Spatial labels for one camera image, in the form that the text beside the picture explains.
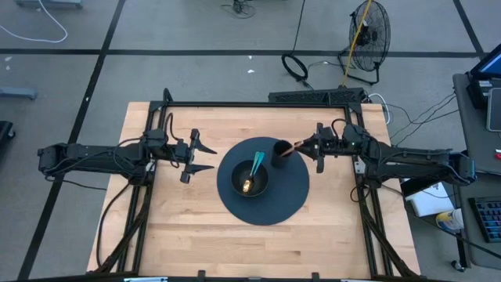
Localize white wipes canister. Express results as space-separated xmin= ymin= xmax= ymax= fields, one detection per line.
xmin=434 ymin=208 xmax=465 ymax=233

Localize black metal table frame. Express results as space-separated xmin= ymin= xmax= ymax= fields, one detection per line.
xmin=92 ymin=87 xmax=423 ymax=280

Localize yellow hanging cable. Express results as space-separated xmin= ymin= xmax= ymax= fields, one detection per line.
xmin=343 ymin=0 xmax=373 ymax=88

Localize fork with blue handle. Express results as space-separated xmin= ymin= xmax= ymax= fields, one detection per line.
xmin=247 ymin=150 xmax=261 ymax=183

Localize round dark woven placemat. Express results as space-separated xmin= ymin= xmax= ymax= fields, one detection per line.
xmin=215 ymin=136 xmax=311 ymax=227

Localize white floor cable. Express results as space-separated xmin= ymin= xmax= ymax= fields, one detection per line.
xmin=0 ymin=0 xmax=69 ymax=45

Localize black laptop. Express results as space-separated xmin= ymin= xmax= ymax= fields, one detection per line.
xmin=465 ymin=50 xmax=501 ymax=111

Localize gold spoon with green handle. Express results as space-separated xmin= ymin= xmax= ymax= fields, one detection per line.
xmin=242 ymin=151 xmax=267 ymax=194

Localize grey tablet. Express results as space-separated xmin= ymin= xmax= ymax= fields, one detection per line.
xmin=485 ymin=87 xmax=501 ymax=133

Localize orange straw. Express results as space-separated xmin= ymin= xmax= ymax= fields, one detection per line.
xmin=280 ymin=139 xmax=306 ymax=158

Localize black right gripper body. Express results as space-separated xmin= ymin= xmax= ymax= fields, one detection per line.
xmin=315 ymin=122 xmax=345 ymax=175

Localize tangled black cable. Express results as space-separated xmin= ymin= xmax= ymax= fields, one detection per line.
xmin=220 ymin=0 xmax=258 ymax=20

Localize grey cart base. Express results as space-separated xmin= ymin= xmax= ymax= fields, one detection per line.
xmin=14 ymin=0 xmax=85 ymax=10

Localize grey side table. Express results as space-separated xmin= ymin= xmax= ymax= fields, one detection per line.
xmin=452 ymin=72 xmax=501 ymax=175

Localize coiled black cable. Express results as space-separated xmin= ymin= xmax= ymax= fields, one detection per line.
xmin=280 ymin=53 xmax=315 ymax=90

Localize long black floor cable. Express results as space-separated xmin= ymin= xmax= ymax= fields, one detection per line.
xmin=292 ymin=0 xmax=307 ymax=52

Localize black perforated box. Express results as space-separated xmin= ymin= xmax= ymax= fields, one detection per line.
xmin=268 ymin=86 xmax=367 ymax=107

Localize grey floor bar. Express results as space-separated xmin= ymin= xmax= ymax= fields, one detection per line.
xmin=0 ymin=86 xmax=38 ymax=100

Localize white box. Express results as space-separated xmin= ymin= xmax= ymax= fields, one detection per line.
xmin=404 ymin=181 xmax=456 ymax=218

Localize grey desk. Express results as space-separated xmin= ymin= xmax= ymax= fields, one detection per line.
xmin=452 ymin=168 xmax=501 ymax=272

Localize white looped cable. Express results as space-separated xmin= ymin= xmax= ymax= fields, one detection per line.
xmin=367 ymin=92 xmax=391 ymax=125

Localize thin grey floor cables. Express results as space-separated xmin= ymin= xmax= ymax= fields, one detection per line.
xmin=386 ymin=91 xmax=460 ymax=146

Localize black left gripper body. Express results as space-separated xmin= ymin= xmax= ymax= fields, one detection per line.
xmin=174 ymin=128 xmax=201 ymax=185

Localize black cup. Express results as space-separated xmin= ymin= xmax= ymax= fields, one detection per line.
xmin=270 ymin=139 xmax=295 ymax=171

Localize black floor fan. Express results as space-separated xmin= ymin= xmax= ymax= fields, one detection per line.
xmin=337 ymin=0 xmax=392 ymax=86

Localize black bowl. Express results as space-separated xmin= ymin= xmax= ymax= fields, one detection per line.
xmin=230 ymin=158 xmax=270 ymax=198

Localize black floor object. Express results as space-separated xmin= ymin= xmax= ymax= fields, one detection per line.
xmin=0 ymin=120 xmax=16 ymax=158

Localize black keyboard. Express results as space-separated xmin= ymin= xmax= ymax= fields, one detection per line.
xmin=467 ymin=195 xmax=501 ymax=244

